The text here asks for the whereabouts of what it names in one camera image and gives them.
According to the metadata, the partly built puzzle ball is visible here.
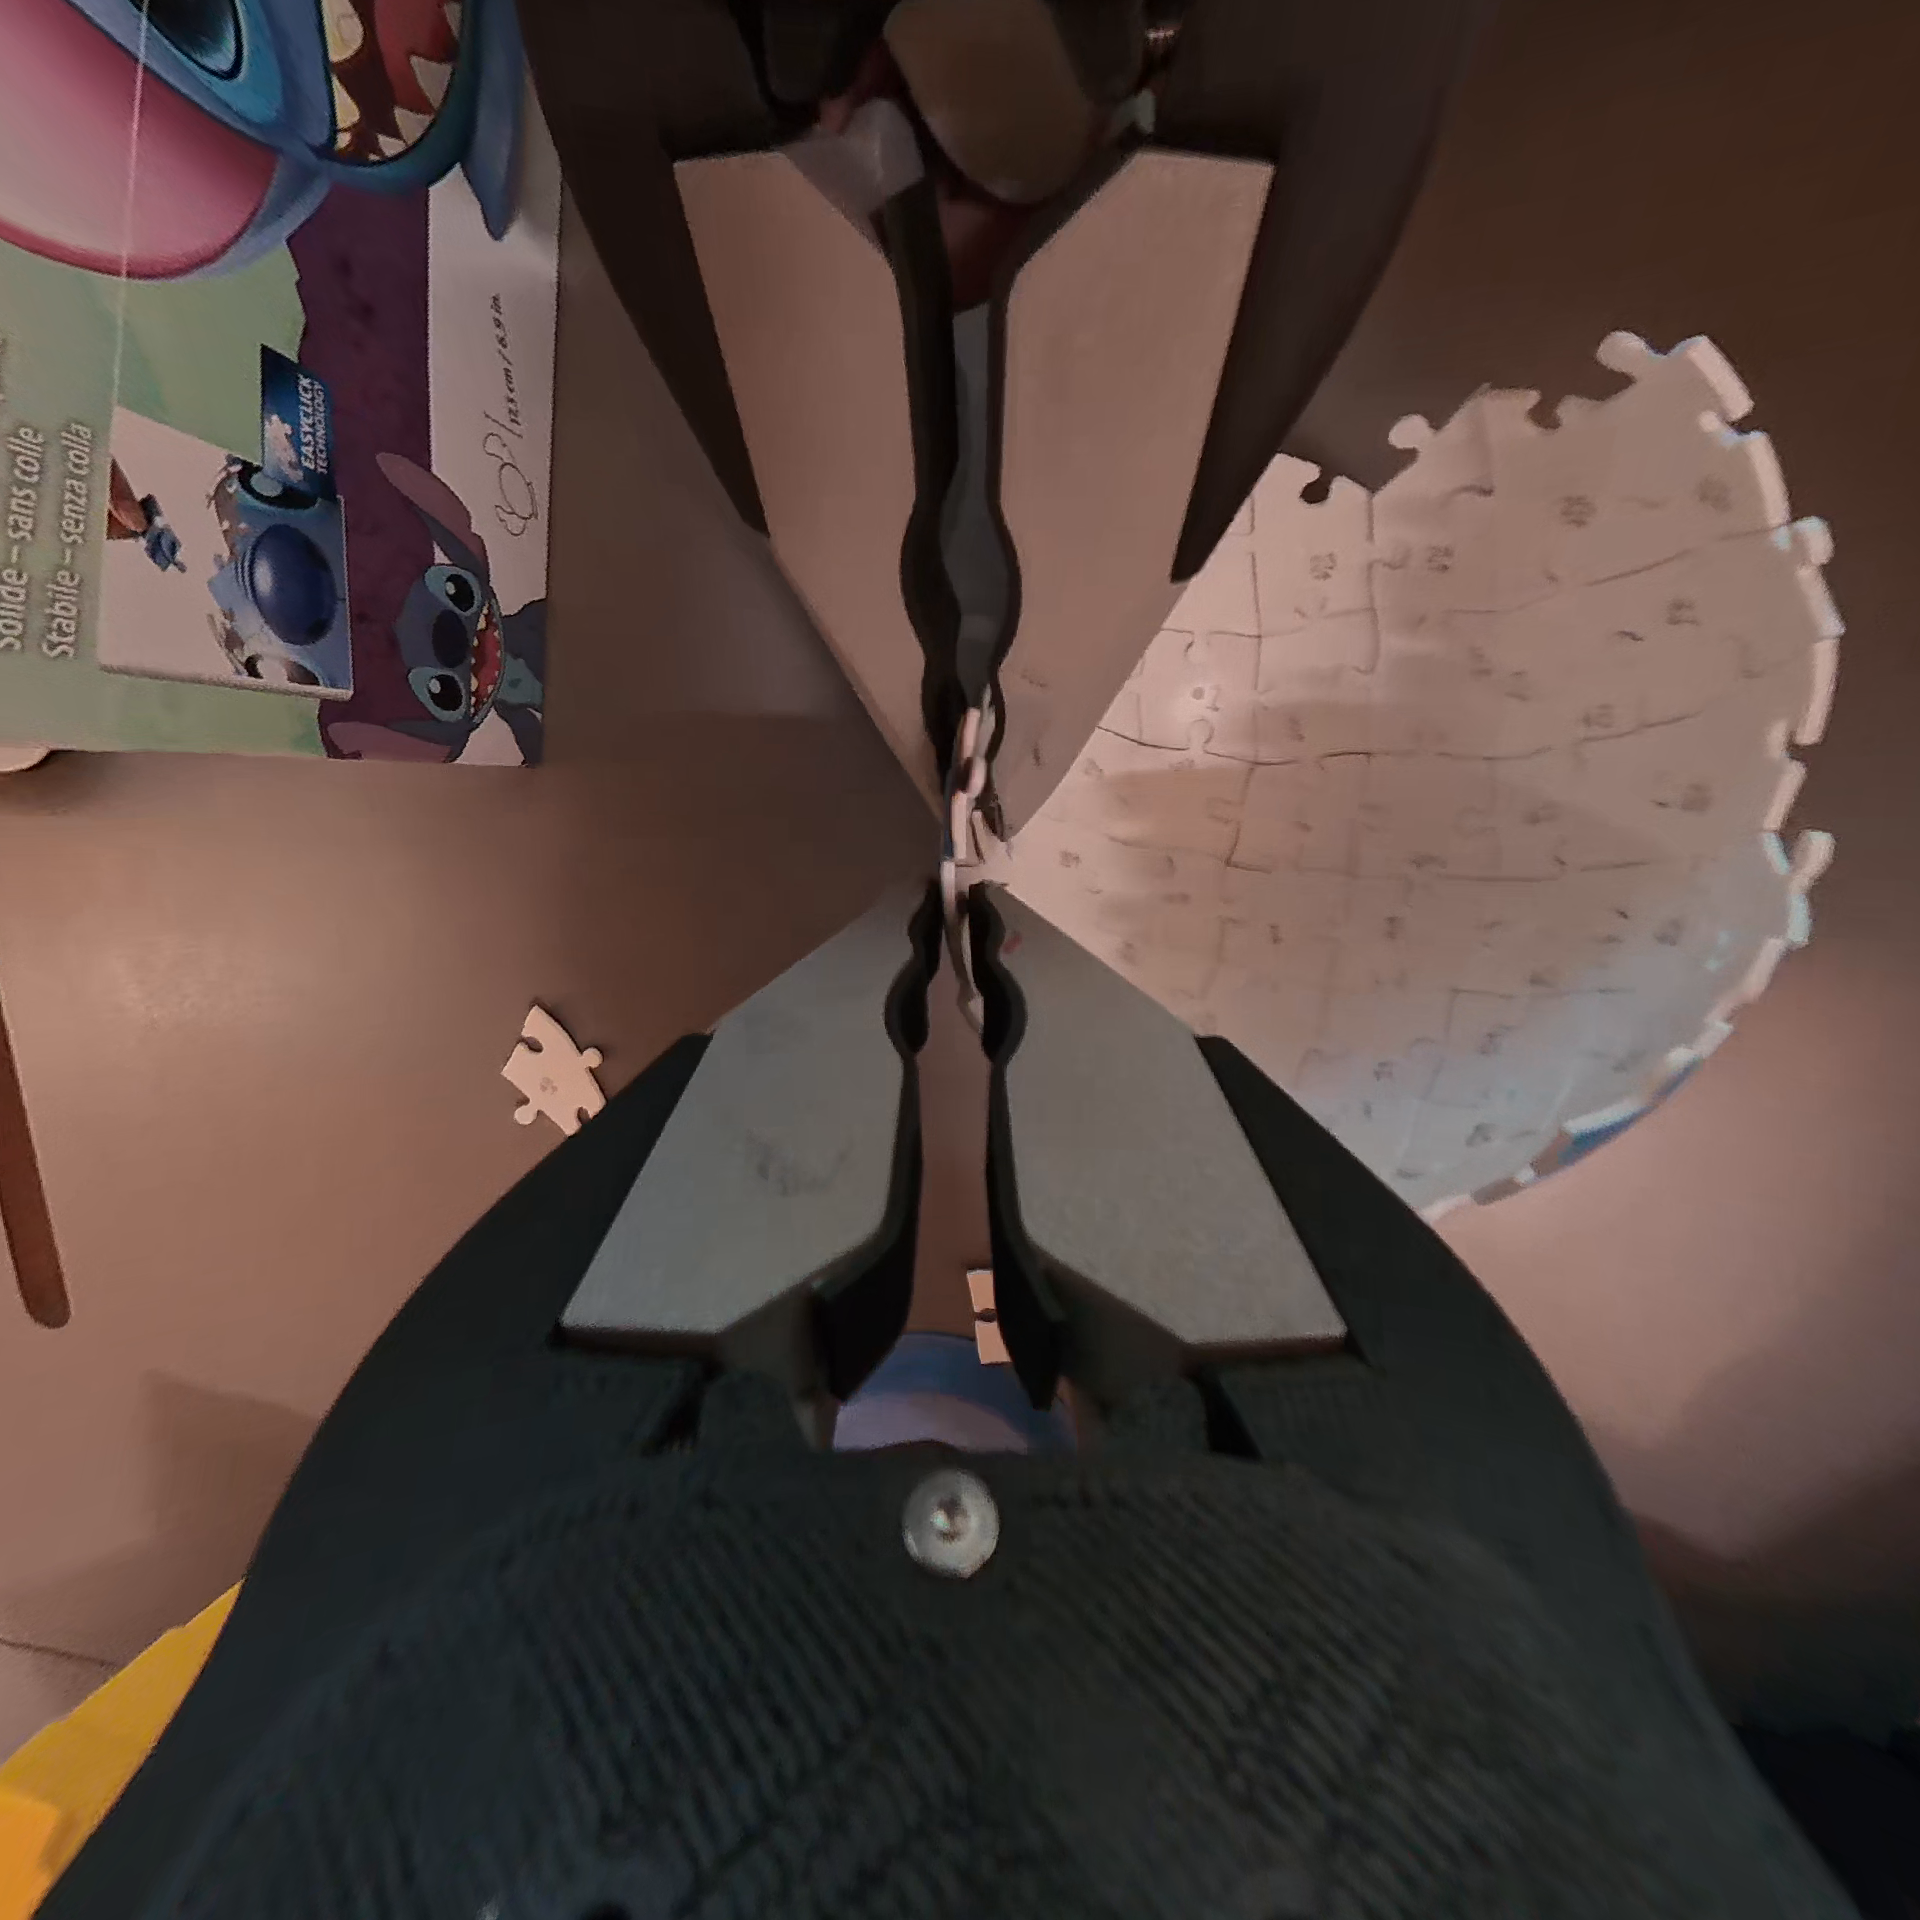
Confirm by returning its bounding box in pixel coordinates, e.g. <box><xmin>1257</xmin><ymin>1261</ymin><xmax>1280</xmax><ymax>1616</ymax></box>
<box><xmin>996</xmin><ymin>331</ymin><xmax>1846</xmax><ymax>1223</ymax></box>

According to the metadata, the blue puzzle ball stand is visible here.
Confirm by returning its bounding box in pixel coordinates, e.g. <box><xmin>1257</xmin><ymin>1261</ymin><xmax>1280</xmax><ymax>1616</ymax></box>
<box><xmin>832</xmin><ymin>1334</ymin><xmax>1073</xmax><ymax>1462</ymax></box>

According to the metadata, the cartoon puzzle box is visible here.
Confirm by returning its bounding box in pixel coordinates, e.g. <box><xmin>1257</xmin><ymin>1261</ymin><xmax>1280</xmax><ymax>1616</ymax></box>
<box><xmin>0</xmin><ymin>0</ymin><xmax>565</xmax><ymax>768</ymax></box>

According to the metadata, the yellow plastic tray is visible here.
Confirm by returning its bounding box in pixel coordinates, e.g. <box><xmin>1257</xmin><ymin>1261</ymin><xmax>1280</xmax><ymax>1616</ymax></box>
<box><xmin>0</xmin><ymin>1576</ymin><xmax>251</xmax><ymax>1920</ymax></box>

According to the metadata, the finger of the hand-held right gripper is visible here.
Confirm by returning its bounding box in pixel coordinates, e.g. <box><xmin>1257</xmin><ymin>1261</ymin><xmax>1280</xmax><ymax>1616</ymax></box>
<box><xmin>980</xmin><ymin>141</ymin><xmax>1278</xmax><ymax>853</ymax></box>
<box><xmin>676</xmin><ymin>141</ymin><xmax>961</xmax><ymax>824</ymax></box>

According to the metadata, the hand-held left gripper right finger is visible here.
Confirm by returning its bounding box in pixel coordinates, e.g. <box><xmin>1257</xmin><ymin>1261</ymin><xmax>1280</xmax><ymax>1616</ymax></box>
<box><xmin>967</xmin><ymin>880</ymin><xmax>1351</xmax><ymax>1456</ymax></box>

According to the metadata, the brown wooden strip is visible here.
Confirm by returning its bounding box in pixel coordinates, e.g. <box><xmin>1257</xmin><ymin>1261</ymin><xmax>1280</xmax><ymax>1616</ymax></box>
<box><xmin>0</xmin><ymin>975</ymin><xmax>73</xmax><ymax>1332</ymax></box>

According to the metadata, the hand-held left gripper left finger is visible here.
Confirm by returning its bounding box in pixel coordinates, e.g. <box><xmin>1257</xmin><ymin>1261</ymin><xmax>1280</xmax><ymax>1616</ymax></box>
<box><xmin>558</xmin><ymin>879</ymin><xmax>945</xmax><ymax>1450</ymax></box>

